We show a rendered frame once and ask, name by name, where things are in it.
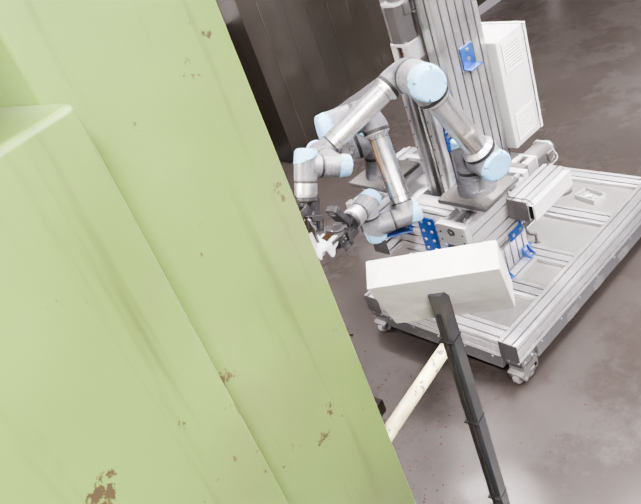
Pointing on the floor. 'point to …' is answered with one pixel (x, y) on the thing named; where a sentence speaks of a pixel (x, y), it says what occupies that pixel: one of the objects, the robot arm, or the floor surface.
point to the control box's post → (441, 304)
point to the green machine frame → (210, 221)
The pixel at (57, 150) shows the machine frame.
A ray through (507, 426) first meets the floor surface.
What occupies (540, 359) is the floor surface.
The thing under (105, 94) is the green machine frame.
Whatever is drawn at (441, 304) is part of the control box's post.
